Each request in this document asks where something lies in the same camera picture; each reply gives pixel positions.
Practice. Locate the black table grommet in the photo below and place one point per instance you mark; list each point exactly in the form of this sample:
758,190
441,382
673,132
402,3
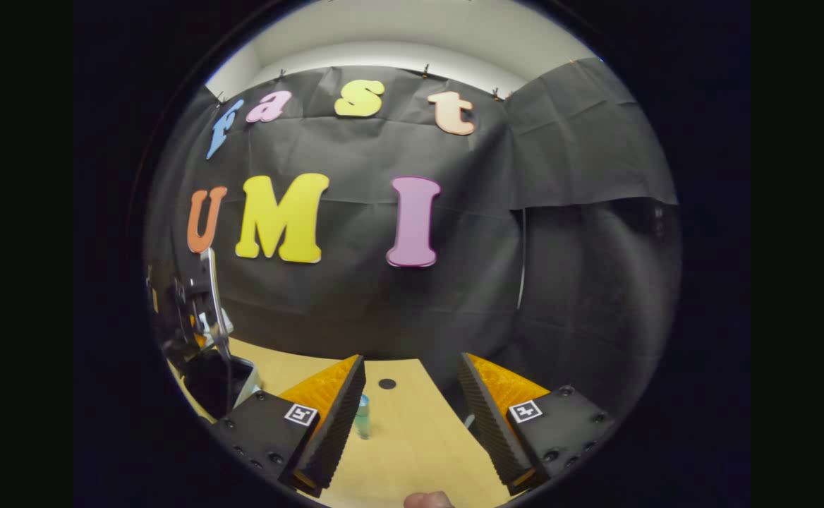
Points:
386,384

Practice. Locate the teal translucent bottle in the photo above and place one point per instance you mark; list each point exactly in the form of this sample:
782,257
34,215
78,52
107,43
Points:
362,420

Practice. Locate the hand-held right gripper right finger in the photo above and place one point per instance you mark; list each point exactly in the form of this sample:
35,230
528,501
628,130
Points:
486,423

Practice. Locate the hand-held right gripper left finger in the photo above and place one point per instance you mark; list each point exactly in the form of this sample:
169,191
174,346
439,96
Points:
338,430

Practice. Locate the light blue suitcase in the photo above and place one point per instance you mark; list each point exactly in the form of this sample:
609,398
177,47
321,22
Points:
207,381

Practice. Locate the black backdrop cloth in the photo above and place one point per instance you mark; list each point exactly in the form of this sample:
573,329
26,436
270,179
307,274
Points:
454,317

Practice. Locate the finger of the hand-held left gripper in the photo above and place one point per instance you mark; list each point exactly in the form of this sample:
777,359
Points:
198,331

